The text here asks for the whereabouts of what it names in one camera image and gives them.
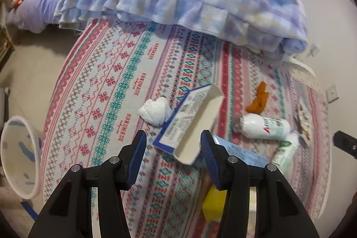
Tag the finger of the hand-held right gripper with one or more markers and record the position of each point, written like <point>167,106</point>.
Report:
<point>345,143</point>

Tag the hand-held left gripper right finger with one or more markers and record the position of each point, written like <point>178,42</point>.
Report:
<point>209,160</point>

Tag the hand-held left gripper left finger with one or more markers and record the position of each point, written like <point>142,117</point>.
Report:
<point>138,154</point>

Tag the blue milk carton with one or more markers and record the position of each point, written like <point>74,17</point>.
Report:
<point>244,153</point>

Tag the yellow box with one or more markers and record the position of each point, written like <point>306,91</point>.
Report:
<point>213,203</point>

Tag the snack wrapper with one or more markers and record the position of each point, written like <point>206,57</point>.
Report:
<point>304,122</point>

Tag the green white tube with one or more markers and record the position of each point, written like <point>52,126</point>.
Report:
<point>286,151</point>

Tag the orange peel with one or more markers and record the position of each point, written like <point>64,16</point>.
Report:
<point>259,100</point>

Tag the white plastic bin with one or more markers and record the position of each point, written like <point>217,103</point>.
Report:
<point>16,148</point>

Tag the open blue white carton box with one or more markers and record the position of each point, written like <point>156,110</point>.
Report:
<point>192,121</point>

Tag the crumpled white tissue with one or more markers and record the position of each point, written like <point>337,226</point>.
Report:
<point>153,112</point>

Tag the crumpled white plastic bottle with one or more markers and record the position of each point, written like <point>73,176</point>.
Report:
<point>262,126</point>

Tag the red green patterned blanket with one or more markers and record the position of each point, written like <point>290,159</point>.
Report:
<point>111,87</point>

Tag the purple bed sheet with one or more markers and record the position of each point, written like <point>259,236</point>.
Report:
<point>39,9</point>

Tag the white wall socket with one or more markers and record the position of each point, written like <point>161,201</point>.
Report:
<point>332,93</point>
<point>314,50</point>

